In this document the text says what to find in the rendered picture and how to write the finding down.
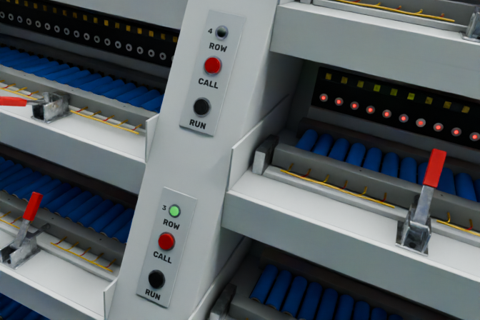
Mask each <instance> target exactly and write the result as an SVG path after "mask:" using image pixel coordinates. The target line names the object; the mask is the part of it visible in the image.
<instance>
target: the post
mask: <svg viewBox="0 0 480 320"><path fill-rule="evenodd" d="M277 1H278V0H188V3H187V6H186V11H185V14H184V20H183V23H182V26H181V31H180V34H179V40H178V42H177V45H176V51H175V54H174V59H173V62H172V65H171V71H170V74H169V79H168V82H167V85H166V91H165V94H164V99H163V102H162V105H161V110H160V113H159V118H158V121H157V125H156V130H155V133H154V138H153V141H152V145H151V150H150V153H149V158H148V161H147V165H146V169H145V172H144V177H143V181H142V184H141V189H140V192H139V197H138V201H137V204H136V209H135V212H134V217H133V221H132V224H131V229H130V232H129V237H128V240H127V243H126V248H125V252H124V257H123V260H122V263H121V268H120V272H119V277H118V280H117V283H116V288H115V292H114V296H113V299H112V303H111V308H110V311H109V316H108V319H107V320H189V318H190V316H191V315H192V314H193V312H194V310H195V308H196V307H197V306H198V304H199V302H200V301H201V300H202V298H203V297H204V295H205V293H206V292H207V291H208V289H209V287H210V286H211V285H212V283H213V282H214V280H215V278H216V277H217V276H218V274H219V272H220V271H221V270H222V268H223V267H224V265H225V263H226V262H227V261H228V259H229V257H230V256H231V255H232V253H233V252H234V250H235V248H236V247H237V246H238V244H239V242H240V241H241V240H242V238H243V237H244V235H243V234H239V233H237V232H235V231H232V230H229V229H226V228H224V227H222V226H221V220H222V214H223V208H224V199H225V193H226V183H227V177H228V172H229V162H230V156H231V148H232V147H233V146H234V145H235V144H236V143H237V142H238V141H240V140H241V139H242V138H243V137H244V136H245V135H246V134H247V133H248V132H249V131H250V130H251V129H252V128H253V127H255V126H256V125H257V124H258V123H259V122H260V121H261V120H262V119H263V118H264V117H265V116H266V115H267V114H268V113H269V112H270V111H271V110H272V109H273V108H274V107H275V106H276V105H277V104H278V103H279V102H280V101H281V100H282V99H283V98H285V97H286V96H287V95H288V94H290V97H289V104H288V108H287V112H286V119H285V123H284V128H285V126H286V122H287V119H288V116H289V112H290V108H291V104H292V101H293V98H294V94H295V91H296V87H297V84H298V81H299V77H300V73H301V69H302V66H303V63H304V59H301V58H298V57H295V56H289V55H286V54H280V53H276V52H273V51H269V49H270V45H271V37H272V31H273V27H274V19H275V14H276V6H277ZM209 9H211V10H215V11H222V12H225V13H229V14H236V15H239V16H245V17H246V20H245V22H244V27H243V30H242V33H241V38H240V41H239V46H238V49H237V52H236V57H235V59H234V65H233V68H232V70H231V76H230V78H229V83H228V86H227V89H226V94H225V97H224V102H223V105H222V108H221V113H220V116H219V120H218V124H217V126H216V131H215V134H214V136H211V135H208V134H205V133H201V132H199V131H195V130H193V129H188V128H186V127H183V126H179V124H180V121H181V116H182V113H183V110H184V105H185V102H186V97H187V94H188V90H189V85H190V83H191V78H192V74H193V71H194V66H195V63H196V58H197V55H198V52H199V47H200V44H201V39H202V36H203V32H204V27H205V24H206V20H207V16H208V13H209ZM164 187H166V188H169V189H172V190H174V191H177V192H180V193H183V194H186V195H188V196H191V197H194V198H196V199H197V201H196V206H195V209H194V213H193V216H192V220H191V224H190V227H189V232H188V235H187V238H186V243H185V246H184V251H183V254H182V257H181V261H180V264H179V270H178V272H177V275H176V281H175V283H174V288H173V291H172V294H171V299H170V302H169V307H168V308H166V307H165V306H162V305H161V304H158V303H156V302H154V301H152V300H150V299H148V298H146V297H144V296H141V295H139V294H137V293H136V290H137V287H138V284H139V279H140V276H141V270H142V268H143V265H144V259H145V256H146V251H147V249H148V245H149V240H150V237H151V232H152V229H153V226H154V221H155V218H156V213H157V209H158V207H159V202H160V198H161V193H162V190H163V188H164Z"/></svg>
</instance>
